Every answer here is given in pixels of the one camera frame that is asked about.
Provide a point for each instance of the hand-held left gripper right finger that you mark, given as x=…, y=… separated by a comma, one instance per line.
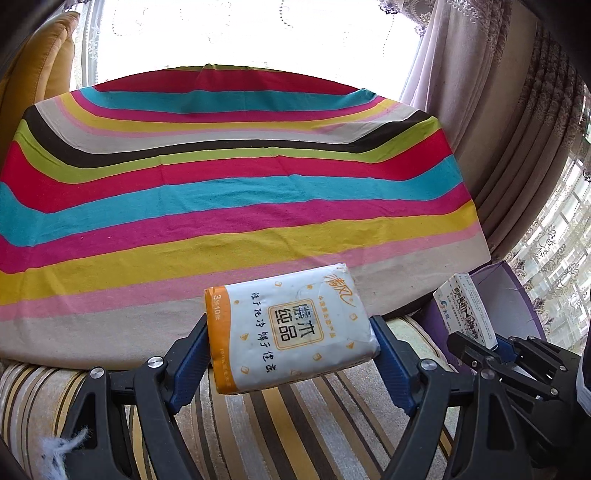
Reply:
x=392, y=364

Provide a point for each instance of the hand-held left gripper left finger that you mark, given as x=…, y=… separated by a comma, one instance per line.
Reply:
x=189, y=364

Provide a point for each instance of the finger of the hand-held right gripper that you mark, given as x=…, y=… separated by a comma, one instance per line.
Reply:
x=466, y=350
x=535, y=353

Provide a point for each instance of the white and blue medicine box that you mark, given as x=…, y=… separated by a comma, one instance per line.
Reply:
x=464, y=304

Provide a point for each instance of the purple cardboard box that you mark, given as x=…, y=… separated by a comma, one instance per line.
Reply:
x=508, y=295

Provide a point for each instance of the white and orange tissue pack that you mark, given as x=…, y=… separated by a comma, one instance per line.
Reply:
x=286, y=332

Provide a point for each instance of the striped velvet seat cushion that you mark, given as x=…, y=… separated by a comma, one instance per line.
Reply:
x=300, y=415

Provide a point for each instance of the white lace curtain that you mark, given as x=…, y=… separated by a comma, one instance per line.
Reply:
x=554, y=240
x=90, y=41

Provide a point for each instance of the rainbow striped cushion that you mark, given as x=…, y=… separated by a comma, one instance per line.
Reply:
x=231, y=184

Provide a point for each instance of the yellow leather sofa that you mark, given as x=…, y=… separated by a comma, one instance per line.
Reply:
x=46, y=69

